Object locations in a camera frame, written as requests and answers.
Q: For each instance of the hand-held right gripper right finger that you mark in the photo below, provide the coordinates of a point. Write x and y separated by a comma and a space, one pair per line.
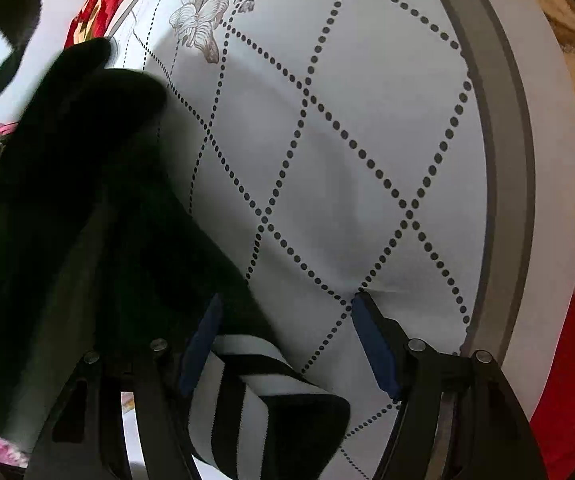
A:
372, 345

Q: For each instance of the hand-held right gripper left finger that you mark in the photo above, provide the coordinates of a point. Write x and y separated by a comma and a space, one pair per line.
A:
200, 355

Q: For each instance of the green and white varsity jacket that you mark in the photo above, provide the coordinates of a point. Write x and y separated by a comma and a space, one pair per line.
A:
92, 160

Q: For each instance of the white diamond-pattern floral mat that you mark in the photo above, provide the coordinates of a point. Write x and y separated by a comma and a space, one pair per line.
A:
367, 135

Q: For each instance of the black fuzzy strip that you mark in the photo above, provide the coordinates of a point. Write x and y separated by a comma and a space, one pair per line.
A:
20, 20

